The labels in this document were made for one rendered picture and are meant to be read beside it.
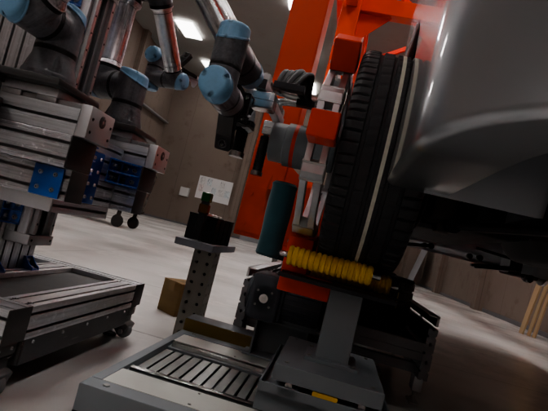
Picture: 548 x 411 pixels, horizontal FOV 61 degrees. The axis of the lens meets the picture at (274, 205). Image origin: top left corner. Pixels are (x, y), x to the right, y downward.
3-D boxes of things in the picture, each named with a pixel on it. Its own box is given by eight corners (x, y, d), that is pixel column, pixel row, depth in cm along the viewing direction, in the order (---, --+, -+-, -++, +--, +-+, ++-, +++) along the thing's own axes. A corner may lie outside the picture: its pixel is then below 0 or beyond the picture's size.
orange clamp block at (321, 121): (335, 148, 123) (335, 140, 114) (306, 142, 124) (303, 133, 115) (342, 122, 123) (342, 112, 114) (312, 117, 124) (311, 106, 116)
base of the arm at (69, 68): (6, 68, 129) (15, 34, 129) (38, 86, 144) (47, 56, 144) (55, 79, 127) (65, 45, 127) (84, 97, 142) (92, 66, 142)
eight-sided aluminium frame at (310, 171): (309, 235, 121) (358, 36, 125) (285, 228, 122) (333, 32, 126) (317, 240, 175) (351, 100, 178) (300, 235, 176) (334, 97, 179)
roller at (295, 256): (378, 289, 130) (383, 268, 130) (276, 262, 134) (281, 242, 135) (377, 287, 135) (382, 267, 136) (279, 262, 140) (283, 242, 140)
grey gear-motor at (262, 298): (339, 387, 169) (362, 292, 171) (229, 355, 175) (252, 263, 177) (339, 374, 187) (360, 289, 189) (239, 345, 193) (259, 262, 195)
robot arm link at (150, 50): (140, 60, 212) (145, 42, 212) (155, 70, 222) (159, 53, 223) (155, 62, 209) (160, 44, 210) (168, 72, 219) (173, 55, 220)
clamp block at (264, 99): (271, 109, 134) (276, 92, 134) (241, 103, 135) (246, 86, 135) (274, 115, 139) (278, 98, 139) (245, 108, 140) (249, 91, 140)
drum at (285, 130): (329, 173, 142) (340, 128, 143) (262, 157, 146) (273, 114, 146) (330, 179, 156) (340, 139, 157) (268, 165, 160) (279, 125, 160)
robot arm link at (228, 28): (230, 37, 117) (219, 79, 116) (214, 14, 106) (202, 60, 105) (260, 41, 115) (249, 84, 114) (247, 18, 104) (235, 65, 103)
